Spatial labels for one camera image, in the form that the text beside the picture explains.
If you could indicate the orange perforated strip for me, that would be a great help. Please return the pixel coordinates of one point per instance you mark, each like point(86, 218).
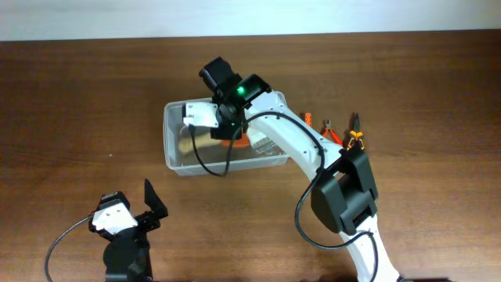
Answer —
point(308, 119)

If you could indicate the clear box coloured pegs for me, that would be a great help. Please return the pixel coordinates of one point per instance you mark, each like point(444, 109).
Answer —
point(261, 143)

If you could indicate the small red-handled cutters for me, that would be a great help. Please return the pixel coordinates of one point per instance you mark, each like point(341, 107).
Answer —
point(328, 131)

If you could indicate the clear plastic container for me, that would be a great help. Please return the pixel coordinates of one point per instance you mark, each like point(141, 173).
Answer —
point(212, 158)

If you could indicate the orange black long-nose pliers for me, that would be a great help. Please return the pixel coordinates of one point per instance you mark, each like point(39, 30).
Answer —
point(353, 136)

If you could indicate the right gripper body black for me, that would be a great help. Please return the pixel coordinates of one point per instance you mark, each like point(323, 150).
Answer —
point(225, 131)

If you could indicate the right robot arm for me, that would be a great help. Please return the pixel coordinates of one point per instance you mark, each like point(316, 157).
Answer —
point(342, 188)

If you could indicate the orange scraper wooden handle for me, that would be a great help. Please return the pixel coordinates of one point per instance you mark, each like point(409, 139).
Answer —
point(185, 145)

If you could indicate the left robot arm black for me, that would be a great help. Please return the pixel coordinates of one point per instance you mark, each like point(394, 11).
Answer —
point(127, 255)

